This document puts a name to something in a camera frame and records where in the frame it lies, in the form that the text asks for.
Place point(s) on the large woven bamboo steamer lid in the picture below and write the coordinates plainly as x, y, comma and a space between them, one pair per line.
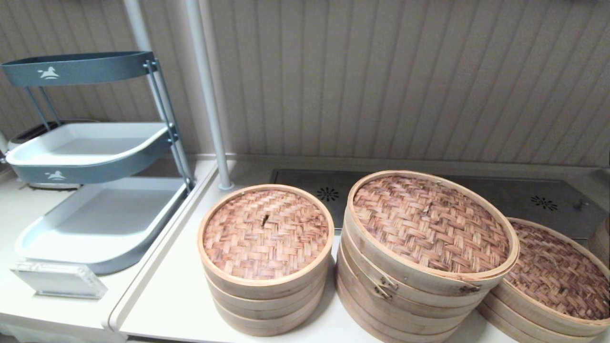
429, 224

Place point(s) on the small woven bamboo steamer lid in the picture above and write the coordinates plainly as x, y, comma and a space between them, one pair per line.
264, 233

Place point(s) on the small bamboo steamer basket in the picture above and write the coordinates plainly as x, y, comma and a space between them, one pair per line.
267, 328
267, 307

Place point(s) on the large bamboo steamer basket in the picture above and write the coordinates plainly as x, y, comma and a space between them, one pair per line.
419, 305
395, 328
505, 321

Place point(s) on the right bamboo steamer with lid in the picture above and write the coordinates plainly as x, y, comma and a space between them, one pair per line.
557, 271

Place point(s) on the white round support pole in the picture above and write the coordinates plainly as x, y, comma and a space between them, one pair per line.
136, 24
205, 71

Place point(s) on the grey storage rack tray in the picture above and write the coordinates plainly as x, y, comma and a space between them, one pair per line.
95, 69
105, 219
86, 143

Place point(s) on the dark steel drain tray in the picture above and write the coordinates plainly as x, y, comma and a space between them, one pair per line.
524, 190

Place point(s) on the clear acrylic sign holder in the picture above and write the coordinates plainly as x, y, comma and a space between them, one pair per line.
57, 281

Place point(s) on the grey metal rack frame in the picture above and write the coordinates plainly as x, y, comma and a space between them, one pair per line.
172, 137

